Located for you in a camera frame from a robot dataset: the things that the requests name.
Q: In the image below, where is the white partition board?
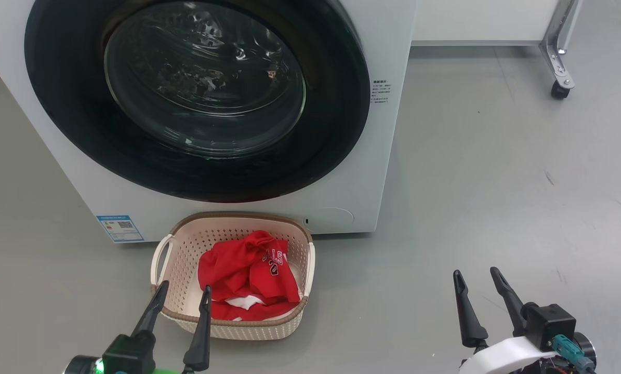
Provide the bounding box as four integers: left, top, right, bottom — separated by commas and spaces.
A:
412, 0, 560, 47

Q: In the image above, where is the blue energy label sticker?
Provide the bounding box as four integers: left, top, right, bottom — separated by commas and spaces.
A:
96, 213, 145, 244

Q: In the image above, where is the white front-load washing machine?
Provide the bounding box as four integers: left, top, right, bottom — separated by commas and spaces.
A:
0, 0, 417, 245

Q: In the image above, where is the cream perforated laundry basket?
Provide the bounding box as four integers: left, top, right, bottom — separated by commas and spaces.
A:
150, 211, 316, 341

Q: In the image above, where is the right camera cable teal connector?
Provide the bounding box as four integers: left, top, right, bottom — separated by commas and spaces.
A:
552, 335, 596, 374

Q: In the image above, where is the metal board leg with caster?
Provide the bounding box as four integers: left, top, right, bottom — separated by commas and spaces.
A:
539, 0, 584, 101

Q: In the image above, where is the dark round washing machine door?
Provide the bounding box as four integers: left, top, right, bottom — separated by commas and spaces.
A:
24, 0, 371, 204

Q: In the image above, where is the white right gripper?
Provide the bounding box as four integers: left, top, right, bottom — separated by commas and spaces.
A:
453, 266, 576, 374

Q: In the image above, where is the red basketball jersey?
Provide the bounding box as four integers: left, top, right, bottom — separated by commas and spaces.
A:
197, 230, 302, 322

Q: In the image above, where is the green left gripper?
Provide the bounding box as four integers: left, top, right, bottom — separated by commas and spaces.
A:
63, 280, 213, 374

